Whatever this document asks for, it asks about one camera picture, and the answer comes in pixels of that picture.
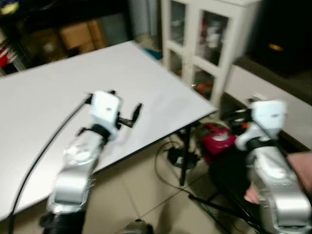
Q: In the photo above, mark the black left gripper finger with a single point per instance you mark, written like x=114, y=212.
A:
x=111, y=92
x=137, y=112

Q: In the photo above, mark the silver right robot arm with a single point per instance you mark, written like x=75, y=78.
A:
x=275, y=185

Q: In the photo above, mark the person's bare forearm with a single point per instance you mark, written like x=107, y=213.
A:
x=300, y=170

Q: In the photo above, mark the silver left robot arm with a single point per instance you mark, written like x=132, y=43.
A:
x=73, y=170

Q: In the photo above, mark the red appliance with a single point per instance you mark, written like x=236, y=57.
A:
x=218, y=141

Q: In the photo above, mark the teal object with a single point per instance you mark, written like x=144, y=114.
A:
x=154, y=53

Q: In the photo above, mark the black power adapter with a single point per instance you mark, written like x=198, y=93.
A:
x=180, y=157

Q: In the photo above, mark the black table leg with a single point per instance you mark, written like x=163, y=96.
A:
x=185, y=156

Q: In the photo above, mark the brown cardboard box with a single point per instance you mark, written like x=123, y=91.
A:
x=80, y=36

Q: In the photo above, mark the white glass door cabinet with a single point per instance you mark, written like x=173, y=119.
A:
x=195, y=53

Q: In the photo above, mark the black tripod stand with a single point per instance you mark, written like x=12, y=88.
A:
x=219, y=208

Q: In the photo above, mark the black speaker box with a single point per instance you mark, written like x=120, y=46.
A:
x=282, y=34

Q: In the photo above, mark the dark storage shelf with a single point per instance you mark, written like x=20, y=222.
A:
x=29, y=29

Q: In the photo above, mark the grey robot foot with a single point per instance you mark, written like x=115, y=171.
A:
x=136, y=227

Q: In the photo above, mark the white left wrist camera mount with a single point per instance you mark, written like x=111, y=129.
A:
x=105, y=109

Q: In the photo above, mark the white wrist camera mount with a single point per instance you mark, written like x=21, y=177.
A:
x=268, y=119
x=105, y=109

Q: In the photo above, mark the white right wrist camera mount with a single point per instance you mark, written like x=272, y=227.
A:
x=268, y=119

